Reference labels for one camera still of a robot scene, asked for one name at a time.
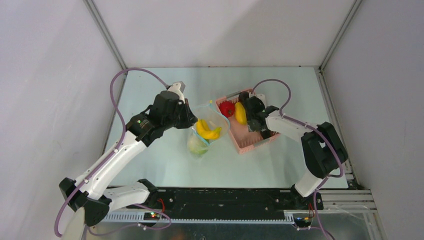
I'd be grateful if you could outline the yellow bell pepper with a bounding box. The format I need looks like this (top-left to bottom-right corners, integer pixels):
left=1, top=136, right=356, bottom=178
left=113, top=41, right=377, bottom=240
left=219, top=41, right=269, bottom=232
left=234, top=102, right=248, bottom=125

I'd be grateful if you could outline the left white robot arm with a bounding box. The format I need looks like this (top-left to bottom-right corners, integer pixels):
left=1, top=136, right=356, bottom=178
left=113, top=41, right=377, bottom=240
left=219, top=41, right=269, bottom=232
left=59, top=89, right=197, bottom=227

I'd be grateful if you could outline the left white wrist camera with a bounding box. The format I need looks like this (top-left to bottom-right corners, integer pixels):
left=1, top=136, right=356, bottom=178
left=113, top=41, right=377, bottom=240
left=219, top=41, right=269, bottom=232
left=167, top=81, right=186, bottom=104

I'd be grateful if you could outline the red tomato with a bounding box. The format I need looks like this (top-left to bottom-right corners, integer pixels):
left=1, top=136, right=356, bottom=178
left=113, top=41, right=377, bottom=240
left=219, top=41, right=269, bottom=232
left=218, top=100, right=236, bottom=118

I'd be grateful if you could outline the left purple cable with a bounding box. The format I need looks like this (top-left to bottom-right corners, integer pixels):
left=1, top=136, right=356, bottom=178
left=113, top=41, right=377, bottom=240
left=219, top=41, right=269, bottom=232
left=53, top=67, right=173, bottom=238

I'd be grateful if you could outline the left circuit board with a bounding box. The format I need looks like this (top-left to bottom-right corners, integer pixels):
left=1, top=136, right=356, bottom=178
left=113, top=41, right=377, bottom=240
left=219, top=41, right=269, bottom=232
left=143, top=212, right=162, bottom=221

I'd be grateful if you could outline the dark purple eggplant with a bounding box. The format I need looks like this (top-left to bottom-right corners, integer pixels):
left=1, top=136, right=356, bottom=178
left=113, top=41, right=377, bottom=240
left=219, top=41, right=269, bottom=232
left=260, top=129, right=273, bottom=140

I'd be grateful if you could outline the circuit board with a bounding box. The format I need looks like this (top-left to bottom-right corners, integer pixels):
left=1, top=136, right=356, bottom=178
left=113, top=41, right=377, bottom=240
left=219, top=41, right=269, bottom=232
left=293, top=217, right=314, bottom=231
left=143, top=212, right=162, bottom=221

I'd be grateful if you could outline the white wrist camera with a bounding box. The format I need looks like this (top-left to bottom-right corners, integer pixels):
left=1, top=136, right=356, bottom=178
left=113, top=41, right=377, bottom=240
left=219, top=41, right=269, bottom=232
left=167, top=81, right=186, bottom=104
left=249, top=93, right=267, bottom=107

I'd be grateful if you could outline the right circuit board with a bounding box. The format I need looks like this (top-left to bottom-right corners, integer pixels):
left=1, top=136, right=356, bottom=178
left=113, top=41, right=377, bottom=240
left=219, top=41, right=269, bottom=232
left=293, top=217, right=314, bottom=231

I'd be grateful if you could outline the yellow banana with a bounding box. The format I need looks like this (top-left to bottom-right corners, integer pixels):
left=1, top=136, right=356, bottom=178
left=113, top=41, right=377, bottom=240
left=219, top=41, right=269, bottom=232
left=195, top=119, right=222, bottom=140

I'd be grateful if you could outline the green cabbage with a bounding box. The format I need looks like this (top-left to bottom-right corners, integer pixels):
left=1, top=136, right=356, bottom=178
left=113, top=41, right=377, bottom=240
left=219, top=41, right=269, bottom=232
left=187, top=134, right=209, bottom=156

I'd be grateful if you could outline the dark round fruit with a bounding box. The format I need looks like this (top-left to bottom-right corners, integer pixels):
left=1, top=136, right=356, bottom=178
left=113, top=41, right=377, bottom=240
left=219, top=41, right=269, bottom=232
left=238, top=91, right=250, bottom=104

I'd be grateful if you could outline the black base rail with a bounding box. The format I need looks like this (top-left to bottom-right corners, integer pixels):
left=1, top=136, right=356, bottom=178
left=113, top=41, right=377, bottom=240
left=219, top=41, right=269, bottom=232
left=144, top=187, right=324, bottom=221

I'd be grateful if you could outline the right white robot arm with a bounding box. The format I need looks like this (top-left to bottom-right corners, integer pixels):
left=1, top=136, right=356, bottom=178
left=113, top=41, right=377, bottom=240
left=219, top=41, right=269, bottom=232
left=238, top=92, right=349, bottom=209

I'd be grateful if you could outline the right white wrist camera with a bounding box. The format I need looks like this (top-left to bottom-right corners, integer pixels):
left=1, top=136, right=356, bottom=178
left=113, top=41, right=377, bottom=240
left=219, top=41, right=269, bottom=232
left=249, top=93, right=267, bottom=107

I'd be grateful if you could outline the pink plastic basket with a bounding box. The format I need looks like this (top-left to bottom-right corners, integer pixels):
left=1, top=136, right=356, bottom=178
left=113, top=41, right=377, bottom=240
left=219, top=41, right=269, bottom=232
left=213, top=88, right=281, bottom=155

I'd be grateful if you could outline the clear zip top bag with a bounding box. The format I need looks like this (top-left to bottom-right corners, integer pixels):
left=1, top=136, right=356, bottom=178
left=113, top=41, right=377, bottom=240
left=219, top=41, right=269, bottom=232
left=186, top=100, right=231, bottom=159

